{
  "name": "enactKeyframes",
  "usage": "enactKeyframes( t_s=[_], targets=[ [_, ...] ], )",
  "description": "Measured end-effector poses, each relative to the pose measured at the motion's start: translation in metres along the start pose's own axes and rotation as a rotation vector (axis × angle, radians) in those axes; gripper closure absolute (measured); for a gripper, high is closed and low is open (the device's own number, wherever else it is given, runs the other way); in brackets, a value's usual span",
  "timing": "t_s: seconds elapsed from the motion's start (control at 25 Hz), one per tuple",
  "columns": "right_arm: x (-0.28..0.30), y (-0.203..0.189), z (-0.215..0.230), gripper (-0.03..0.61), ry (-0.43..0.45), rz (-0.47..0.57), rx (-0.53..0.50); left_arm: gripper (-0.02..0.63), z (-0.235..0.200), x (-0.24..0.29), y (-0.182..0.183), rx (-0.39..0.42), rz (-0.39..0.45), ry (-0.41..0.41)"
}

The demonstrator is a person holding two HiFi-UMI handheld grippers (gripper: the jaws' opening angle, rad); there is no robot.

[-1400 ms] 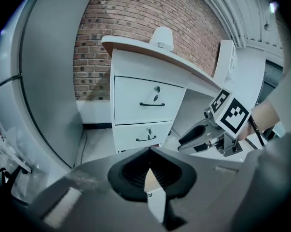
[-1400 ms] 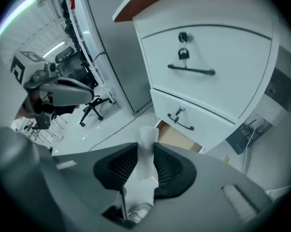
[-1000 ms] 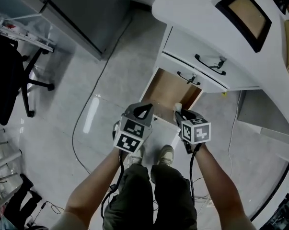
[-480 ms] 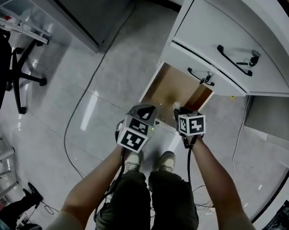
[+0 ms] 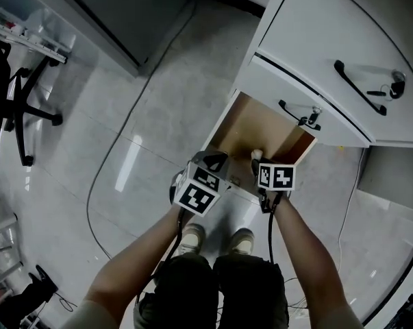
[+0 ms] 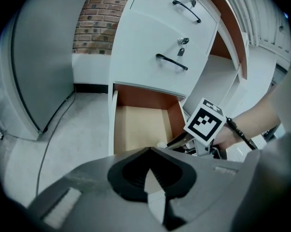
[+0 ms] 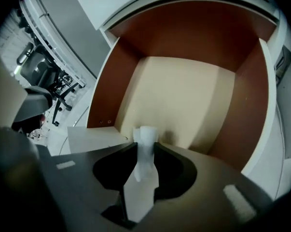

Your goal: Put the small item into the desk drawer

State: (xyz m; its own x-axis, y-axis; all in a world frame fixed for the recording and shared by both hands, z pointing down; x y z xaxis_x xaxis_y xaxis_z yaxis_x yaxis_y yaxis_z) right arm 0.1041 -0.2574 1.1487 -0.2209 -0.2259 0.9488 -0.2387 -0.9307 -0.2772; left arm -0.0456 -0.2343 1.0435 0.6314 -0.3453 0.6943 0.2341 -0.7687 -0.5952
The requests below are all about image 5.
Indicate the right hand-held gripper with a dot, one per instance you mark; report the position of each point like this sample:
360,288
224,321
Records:
278,178

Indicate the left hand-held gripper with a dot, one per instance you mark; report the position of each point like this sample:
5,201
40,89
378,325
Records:
199,190

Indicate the small white object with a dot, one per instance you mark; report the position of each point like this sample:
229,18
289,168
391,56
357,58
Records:
257,153

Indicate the brown-lined white drawer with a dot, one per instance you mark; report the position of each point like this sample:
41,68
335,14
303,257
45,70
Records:
261,129

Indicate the person's left forearm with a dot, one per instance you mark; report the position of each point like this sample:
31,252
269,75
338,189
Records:
134,262

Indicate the person's right forearm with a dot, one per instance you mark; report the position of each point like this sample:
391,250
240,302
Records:
305,245

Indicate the white cabinet with black handles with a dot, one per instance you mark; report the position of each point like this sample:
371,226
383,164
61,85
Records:
312,29

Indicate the person's left beige shoe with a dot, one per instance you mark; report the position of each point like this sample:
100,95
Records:
191,238

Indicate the person's beige shoe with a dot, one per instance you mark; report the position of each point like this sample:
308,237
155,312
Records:
242,242
191,238

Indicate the person's right beige shoe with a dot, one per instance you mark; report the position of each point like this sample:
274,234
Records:
242,242

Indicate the person's dark trousers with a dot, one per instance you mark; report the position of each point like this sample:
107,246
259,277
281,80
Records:
192,296

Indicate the grey cabinet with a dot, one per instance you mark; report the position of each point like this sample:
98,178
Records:
394,177

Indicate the white and grey refrigerator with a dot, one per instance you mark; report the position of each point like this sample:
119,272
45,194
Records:
131,12

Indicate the black floor stand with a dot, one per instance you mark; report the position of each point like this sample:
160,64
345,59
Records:
31,293

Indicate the black keyboard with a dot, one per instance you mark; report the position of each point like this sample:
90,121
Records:
410,312

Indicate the metal frame rack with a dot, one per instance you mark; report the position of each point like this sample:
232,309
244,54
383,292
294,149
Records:
0,223

